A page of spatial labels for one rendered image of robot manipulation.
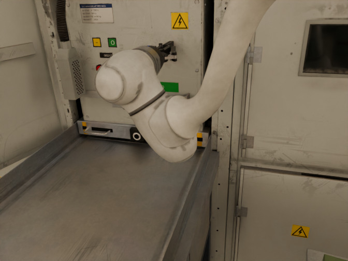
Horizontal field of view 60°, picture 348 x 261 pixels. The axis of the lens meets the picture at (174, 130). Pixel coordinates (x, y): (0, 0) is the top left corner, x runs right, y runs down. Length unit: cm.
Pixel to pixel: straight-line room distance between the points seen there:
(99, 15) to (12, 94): 42
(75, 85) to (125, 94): 51
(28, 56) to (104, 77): 64
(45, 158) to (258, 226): 85
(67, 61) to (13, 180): 42
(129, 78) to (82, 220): 43
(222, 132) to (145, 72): 51
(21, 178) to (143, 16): 65
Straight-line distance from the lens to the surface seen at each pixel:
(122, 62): 64
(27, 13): 125
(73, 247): 82
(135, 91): 64
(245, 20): 52
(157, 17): 104
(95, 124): 125
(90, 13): 114
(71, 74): 110
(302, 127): 106
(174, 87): 107
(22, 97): 125
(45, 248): 85
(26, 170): 111
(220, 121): 108
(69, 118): 133
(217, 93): 59
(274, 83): 100
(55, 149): 121
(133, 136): 116
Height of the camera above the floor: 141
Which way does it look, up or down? 26 degrees down
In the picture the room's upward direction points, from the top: 2 degrees counter-clockwise
